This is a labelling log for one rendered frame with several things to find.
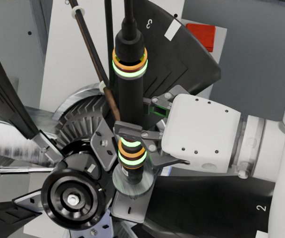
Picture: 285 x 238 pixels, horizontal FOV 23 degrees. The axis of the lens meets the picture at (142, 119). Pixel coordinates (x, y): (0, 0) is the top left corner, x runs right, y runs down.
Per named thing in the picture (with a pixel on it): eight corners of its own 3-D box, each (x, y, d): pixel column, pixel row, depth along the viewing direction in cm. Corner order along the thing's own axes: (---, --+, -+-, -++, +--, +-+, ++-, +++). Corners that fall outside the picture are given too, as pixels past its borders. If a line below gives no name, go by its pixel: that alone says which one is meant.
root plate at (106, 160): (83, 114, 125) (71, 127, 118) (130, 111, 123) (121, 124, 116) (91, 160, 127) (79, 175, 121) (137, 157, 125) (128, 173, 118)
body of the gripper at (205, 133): (232, 187, 98) (157, 167, 99) (246, 126, 103) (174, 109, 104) (239, 163, 92) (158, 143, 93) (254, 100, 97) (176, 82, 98)
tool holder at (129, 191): (103, 158, 119) (100, 130, 111) (141, 146, 120) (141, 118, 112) (120, 203, 115) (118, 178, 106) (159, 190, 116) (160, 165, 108)
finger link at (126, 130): (155, 160, 98) (109, 148, 99) (160, 140, 99) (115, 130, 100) (155, 149, 95) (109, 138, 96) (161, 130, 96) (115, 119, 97)
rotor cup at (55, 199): (49, 139, 130) (24, 165, 118) (123, 134, 127) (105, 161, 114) (62, 208, 134) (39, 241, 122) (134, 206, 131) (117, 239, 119)
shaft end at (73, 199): (66, 194, 119) (65, 195, 119) (78, 193, 119) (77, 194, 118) (68, 205, 120) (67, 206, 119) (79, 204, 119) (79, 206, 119)
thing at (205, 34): (186, 24, 184) (186, 20, 182) (215, 28, 183) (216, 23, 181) (182, 48, 180) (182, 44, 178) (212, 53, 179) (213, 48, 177)
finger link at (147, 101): (166, 119, 101) (122, 109, 102) (171, 102, 103) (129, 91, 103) (167, 108, 98) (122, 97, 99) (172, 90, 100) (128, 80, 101)
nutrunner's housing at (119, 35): (119, 179, 120) (107, 12, 80) (140, 172, 121) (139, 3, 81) (126, 198, 118) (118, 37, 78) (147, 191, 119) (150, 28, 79)
